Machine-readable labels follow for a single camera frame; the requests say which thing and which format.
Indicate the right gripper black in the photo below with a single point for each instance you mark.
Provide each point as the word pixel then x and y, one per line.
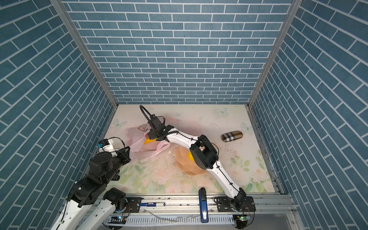
pixel 151 134

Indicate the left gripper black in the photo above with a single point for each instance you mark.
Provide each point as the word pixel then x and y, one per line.
pixel 125 156

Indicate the pink plastic bag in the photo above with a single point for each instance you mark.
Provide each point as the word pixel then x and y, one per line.
pixel 140 151

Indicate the pink faceted bowl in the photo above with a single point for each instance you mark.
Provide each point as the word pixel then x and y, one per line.
pixel 184 164

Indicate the yellow toy fruit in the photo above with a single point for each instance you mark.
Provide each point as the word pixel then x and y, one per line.
pixel 190 156

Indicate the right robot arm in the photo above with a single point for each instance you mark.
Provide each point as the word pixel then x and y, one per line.
pixel 205 155

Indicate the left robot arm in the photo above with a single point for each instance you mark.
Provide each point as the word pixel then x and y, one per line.
pixel 80 200

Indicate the yellow green toy mango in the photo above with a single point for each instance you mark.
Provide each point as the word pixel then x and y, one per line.
pixel 149 141

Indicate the left circuit board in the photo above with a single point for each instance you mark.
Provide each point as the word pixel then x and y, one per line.
pixel 117 220

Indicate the circuit board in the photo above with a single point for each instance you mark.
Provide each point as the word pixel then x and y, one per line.
pixel 242 218
pixel 117 220

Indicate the blue marker pen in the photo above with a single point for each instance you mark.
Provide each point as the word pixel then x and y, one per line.
pixel 153 204

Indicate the blue stapler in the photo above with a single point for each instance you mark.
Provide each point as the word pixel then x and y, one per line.
pixel 203 205

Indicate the plaid glasses case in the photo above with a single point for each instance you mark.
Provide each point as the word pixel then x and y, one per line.
pixel 231 136

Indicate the right circuit board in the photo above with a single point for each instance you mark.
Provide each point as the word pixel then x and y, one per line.
pixel 242 218

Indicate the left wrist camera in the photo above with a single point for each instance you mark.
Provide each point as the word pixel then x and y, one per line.
pixel 106 145

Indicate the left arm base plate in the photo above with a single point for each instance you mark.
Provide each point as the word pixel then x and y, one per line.
pixel 132 205

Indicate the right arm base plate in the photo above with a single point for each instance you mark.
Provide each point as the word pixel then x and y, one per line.
pixel 225 204

